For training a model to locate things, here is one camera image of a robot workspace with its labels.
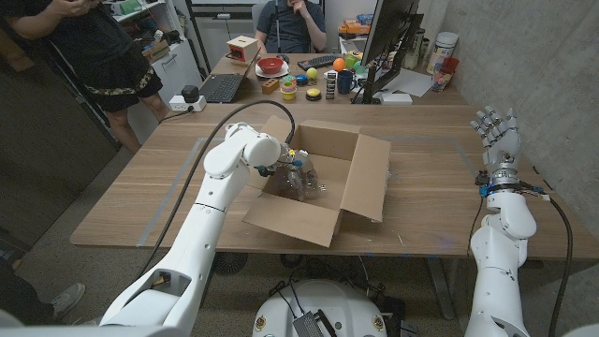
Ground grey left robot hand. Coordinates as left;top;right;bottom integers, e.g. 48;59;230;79
264;144;320;202

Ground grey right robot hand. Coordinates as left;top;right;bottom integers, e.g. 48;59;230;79
470;106;521;186

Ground clear plastic bottle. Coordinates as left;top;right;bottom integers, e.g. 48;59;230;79
270;145;329;203

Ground large open cardboard box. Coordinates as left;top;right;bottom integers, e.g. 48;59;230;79
241;115;392;248

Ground red bowl on plate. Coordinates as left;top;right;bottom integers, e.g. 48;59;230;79
255;60;290;80

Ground dark blue mug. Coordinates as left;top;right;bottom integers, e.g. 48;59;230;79
336;69;358;95

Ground white paper sheet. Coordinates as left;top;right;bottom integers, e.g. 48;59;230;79
373;67;434;98

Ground white canister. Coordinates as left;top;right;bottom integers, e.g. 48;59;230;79
425;31;460;75

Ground black laptop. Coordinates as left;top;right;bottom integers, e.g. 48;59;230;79
198;46;262;104

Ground flat white box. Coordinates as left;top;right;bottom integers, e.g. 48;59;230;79
379;92;414;106

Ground black keyboard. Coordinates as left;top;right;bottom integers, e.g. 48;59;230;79
297;53;345;71

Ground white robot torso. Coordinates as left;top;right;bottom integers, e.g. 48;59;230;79
252;279;388;337

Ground wooden box with red face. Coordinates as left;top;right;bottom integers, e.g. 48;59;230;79
226;35;259;65

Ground white power strip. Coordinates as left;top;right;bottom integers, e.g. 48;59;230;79
168;95;208;112

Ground seated person in dark shirt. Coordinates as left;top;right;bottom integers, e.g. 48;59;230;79
255;0;328;54

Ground white cabinet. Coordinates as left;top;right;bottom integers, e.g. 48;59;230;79
110;0;205;141

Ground orange box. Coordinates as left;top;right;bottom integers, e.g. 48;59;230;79
339;18;371;37

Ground black computer monitor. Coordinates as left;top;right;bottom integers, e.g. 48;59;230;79
359;0;425;105

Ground table leg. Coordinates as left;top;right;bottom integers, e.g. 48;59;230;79
424;256;456;321

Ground grey office chair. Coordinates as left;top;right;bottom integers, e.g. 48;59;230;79
251;2;275;37

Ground small brown cardboard box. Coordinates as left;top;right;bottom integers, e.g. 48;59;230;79
139;39;172;65

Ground standing person in black clothes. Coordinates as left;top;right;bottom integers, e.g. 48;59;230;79
0;0;170;155

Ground person with grey sneaker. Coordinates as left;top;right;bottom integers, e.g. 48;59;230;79
0;261;88;328

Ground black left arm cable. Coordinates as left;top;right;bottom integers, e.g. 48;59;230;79
134;98;297;285

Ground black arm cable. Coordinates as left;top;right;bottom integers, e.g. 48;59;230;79
134;98;297;285
519;182;575;337

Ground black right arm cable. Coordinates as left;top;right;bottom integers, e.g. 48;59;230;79
519;182;575;337

